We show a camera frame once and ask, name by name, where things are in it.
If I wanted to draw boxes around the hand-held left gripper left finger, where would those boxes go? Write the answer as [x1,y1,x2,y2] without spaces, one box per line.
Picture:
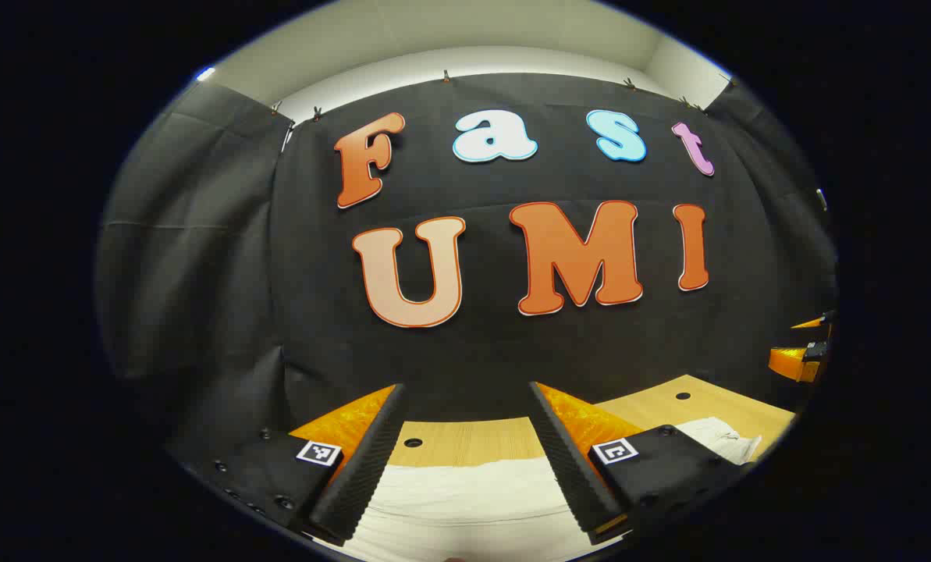
[170,382,407,547]

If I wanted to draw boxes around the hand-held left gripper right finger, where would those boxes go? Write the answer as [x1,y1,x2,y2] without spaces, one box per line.
[528,381,747,547]

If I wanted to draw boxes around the white jeans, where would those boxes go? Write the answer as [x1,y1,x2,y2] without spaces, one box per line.
[340,416,762,562]

